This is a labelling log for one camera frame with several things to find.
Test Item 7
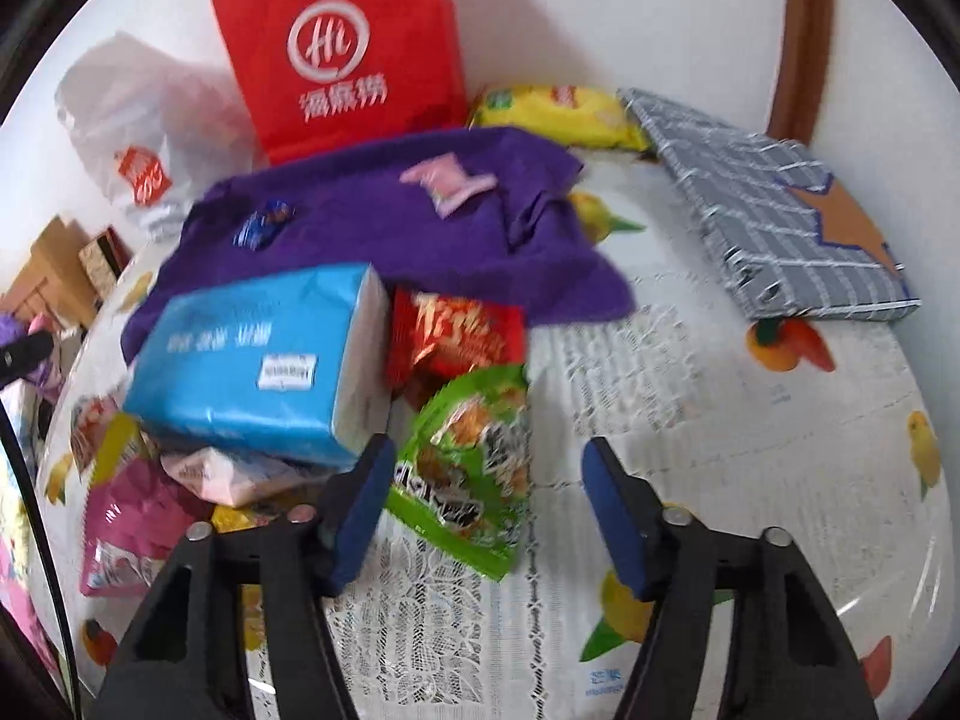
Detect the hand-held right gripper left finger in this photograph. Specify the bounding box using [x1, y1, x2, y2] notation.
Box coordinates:
[90, 433, 398, 720]

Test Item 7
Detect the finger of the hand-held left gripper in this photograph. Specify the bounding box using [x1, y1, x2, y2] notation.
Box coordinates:
[0, 330, 57, 383]

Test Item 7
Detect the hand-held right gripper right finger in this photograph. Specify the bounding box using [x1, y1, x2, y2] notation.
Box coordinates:
[581, 436, 882, 720]

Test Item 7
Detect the purple plush toy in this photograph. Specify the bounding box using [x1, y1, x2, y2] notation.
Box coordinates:
[0, 313, 62, 400]

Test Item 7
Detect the wooden furniture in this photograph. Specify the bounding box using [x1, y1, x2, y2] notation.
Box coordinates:
[0, 214, 98, 331]

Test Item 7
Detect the patterned box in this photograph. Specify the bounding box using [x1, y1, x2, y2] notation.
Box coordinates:
[77, 225, 136, 297]

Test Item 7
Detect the fruit print tablecloth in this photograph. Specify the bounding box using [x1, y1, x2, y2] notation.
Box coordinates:
[37, 142, 946, 720]

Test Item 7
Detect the yellow green snack packet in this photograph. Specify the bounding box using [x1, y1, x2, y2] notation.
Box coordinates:
[94, 412, 162, 496]

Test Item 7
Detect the light pink snack packet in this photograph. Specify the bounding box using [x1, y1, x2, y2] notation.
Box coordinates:
[161, 446, 338, 507]

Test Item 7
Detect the magenta snack packet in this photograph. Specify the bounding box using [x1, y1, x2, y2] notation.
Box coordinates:
[79, 457, 215, 597]

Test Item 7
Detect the blue tissue pack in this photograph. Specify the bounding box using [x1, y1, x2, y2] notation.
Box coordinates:
[124, 262, 395, 470]

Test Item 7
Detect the white plastic bag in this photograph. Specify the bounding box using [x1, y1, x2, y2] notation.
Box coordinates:
[54, 34, 256, 241]

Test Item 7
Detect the small dark blue snack packet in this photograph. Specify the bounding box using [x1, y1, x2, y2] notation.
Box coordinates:
[232, 199, 295, 248]

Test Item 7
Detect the purple towel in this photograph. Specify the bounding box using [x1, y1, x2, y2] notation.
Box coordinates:
[120, 127, 638, 361]

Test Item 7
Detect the small pink snack packet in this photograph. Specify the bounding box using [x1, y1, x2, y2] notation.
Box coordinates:
[400, 152, 497, 218]

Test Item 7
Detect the grey checked box with star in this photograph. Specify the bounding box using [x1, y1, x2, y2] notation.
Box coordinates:
[619, 86, 922, 323]

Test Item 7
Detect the yellow chip bag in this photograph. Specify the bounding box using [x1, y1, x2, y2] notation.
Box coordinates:
[469, 84, 652, 155]

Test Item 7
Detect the red paper bag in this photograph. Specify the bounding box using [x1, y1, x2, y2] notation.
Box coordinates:
[210, 0, 470, 166]

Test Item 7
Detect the brown wooden door frame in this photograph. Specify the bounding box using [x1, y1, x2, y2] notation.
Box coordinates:
[769, 0, 835, 140]

